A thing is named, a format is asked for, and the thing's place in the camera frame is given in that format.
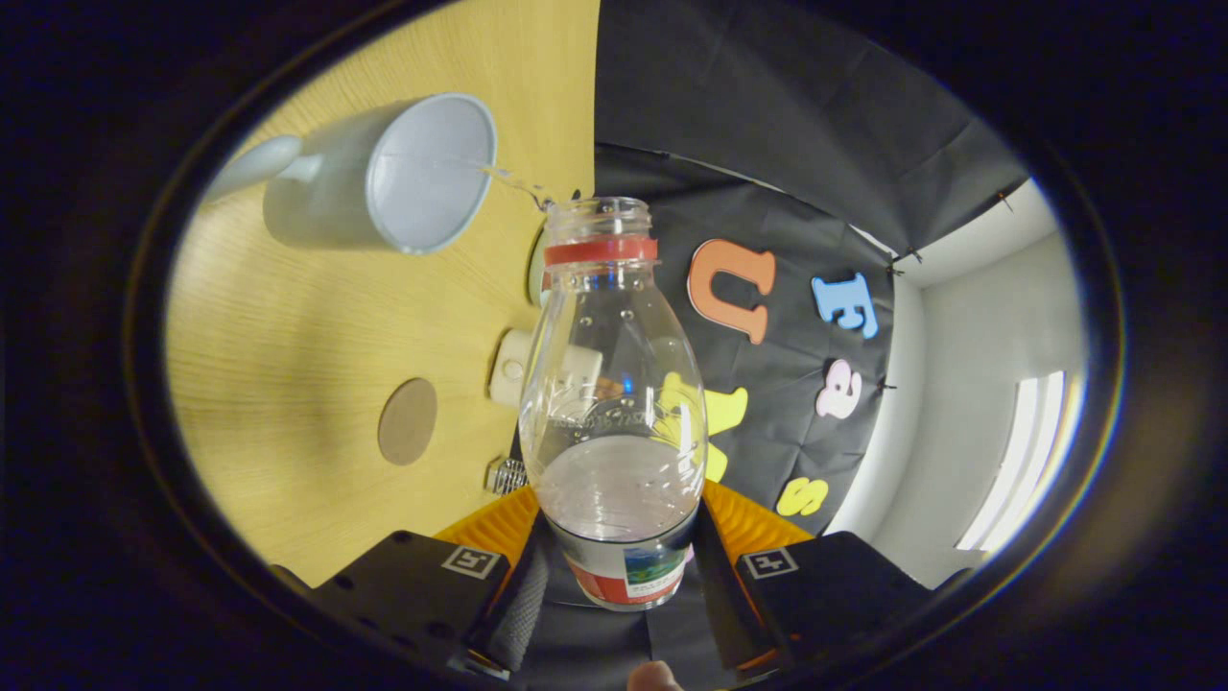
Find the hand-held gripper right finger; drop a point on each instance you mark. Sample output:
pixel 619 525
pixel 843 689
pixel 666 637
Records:
pixel 729 614

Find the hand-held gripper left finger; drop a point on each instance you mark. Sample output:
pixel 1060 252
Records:
pixel 518 614

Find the round brown coaster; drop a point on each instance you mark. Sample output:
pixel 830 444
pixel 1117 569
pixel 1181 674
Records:
pixel 408 422

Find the clear plastic juice bottle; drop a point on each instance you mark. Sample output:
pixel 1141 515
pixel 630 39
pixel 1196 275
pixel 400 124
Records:
pixel 614 384

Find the white cup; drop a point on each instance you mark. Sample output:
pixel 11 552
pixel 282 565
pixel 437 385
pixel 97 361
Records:
pixel 326 182

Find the white toaster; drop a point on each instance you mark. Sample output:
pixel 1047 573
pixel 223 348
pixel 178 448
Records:
pixel 508 369

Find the large ceiling light panel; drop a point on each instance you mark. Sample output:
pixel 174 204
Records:
pixel 1017 461

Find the pale green plate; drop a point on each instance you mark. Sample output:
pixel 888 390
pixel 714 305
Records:
pixel 535 278

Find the wooden table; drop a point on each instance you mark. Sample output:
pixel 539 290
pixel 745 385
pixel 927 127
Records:
pixel 288 336

